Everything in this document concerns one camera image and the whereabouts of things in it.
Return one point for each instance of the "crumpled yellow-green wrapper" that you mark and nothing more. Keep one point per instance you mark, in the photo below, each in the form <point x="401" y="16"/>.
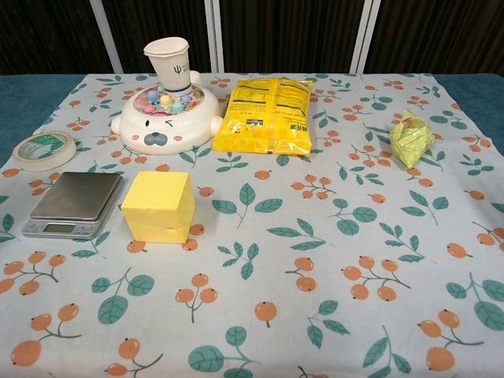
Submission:
<point x="411" y="141"/>

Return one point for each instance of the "yellow snack bag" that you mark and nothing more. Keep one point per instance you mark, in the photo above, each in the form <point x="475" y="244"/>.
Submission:
<point x="264" y="118"/>

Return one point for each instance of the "white paper cup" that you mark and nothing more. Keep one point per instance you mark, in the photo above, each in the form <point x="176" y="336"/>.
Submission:
<point x="173" y="67"/>

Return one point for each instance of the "small digital scale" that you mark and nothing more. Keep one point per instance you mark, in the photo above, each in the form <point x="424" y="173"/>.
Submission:
<point x="75" y="201"/>

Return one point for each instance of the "white seal whack toy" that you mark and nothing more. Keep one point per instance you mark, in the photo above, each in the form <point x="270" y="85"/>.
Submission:
<point x="173" y="130"/>

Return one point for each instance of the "white tape roll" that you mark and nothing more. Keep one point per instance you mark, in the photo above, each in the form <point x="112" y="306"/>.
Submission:
<point x="27" y="155"/>

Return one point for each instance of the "dark folding screen panels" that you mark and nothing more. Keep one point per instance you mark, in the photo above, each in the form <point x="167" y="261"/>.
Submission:
<point x="283" y="31"/>

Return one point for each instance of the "floral fruit print tablecloth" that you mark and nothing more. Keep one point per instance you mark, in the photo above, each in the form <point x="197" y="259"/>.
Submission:
<point x="299" y="252"/>

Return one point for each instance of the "yellow sponge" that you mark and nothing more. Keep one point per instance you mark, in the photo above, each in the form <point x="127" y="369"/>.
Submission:
<point x="157" y="204"/>

